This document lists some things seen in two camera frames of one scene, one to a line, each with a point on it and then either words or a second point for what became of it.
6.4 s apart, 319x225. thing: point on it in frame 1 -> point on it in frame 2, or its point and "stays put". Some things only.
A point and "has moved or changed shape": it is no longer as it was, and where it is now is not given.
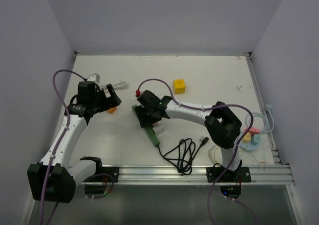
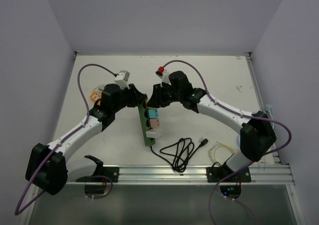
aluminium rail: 169,175 stays put
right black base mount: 242,174 stays put
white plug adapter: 158,130 -> 150,134
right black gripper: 140,110 -> 157,100
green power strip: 149,130 has moved or changed shape
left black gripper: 109,102 -> 135,97
